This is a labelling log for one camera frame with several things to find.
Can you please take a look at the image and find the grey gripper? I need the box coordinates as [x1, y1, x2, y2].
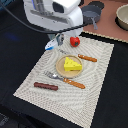
[48, 33, 64, 45]

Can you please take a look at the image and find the red toy tomato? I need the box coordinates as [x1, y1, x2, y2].
[70, 37, 80, 47]

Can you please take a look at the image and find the yellow toy cheese wedge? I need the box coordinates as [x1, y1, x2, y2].
[64, 57, 82, 71]

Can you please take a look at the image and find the brown toy sausage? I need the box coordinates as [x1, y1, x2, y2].
[34, 82, 58, 91]

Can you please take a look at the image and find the white and blue toy fish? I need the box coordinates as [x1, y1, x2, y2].
[45, 38, 59, 50]

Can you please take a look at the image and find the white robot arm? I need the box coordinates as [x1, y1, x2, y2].
[23, 0, 83, 37]

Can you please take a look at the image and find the round wooden plate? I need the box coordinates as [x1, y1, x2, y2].
[56, 55, 83, 78]

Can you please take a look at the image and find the brown toy stove board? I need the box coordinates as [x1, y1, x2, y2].
[84, 0, 128, 42]

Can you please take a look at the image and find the black burner disc right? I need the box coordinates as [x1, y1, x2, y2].
[88, 1, 104, 10]

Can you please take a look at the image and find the beige bowl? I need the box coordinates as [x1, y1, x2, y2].
[116, 4, 128, 30]

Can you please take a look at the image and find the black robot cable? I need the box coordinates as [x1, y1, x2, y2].
[0, 0, 98, 35]

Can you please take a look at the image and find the fork with wooden handle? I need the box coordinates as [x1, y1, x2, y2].
[58, 49, 97, 62]

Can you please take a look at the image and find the grey saucepan with handle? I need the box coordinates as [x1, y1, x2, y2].
[82, 5, 101, 30]

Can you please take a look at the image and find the knife with wooden handle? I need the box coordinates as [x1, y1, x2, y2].
[44, 71, 85, 89]

